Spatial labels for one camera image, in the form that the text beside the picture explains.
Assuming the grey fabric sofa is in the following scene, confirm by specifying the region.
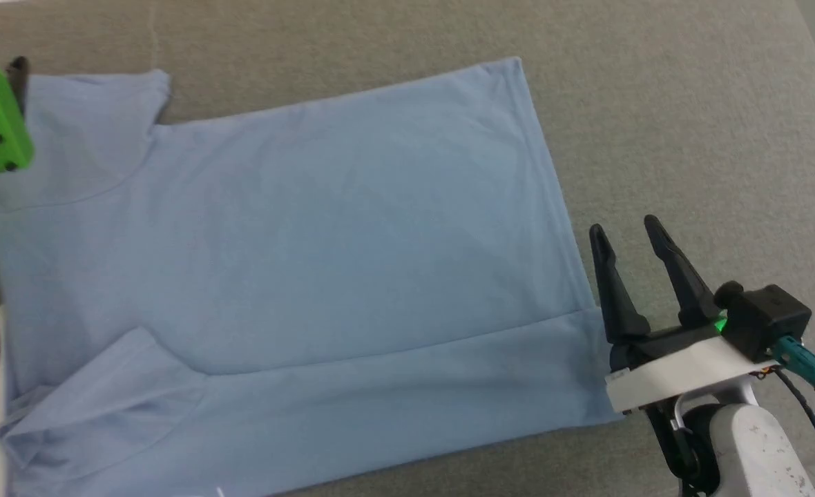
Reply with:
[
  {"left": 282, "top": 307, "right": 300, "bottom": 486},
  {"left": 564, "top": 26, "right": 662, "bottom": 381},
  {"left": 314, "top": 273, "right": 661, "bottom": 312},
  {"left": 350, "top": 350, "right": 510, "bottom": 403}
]
[{"left": 0, "top": 0, "right": 815, "bottom": 497}]

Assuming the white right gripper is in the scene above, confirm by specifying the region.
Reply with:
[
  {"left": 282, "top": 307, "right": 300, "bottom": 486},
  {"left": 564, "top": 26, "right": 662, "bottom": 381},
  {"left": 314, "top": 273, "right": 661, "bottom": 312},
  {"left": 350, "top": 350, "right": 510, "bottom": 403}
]
[{"left": 588, "top": 214, "right": 783, "bottom": 416}]

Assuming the light blue t-shirt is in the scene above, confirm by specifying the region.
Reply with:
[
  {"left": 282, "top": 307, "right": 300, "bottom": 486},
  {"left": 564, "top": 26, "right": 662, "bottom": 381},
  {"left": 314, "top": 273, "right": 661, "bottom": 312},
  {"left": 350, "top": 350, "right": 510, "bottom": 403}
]
[{"left": 0, "top": 57, "right": 624, "bottom": 497}]

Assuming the teal right camera connector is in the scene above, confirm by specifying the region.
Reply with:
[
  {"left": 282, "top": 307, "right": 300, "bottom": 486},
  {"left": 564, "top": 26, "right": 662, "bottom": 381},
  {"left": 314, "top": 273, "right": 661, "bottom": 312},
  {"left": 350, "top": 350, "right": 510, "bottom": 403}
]
[{"left": 769, "top": 335, "right": 815, "bottom": 403}]

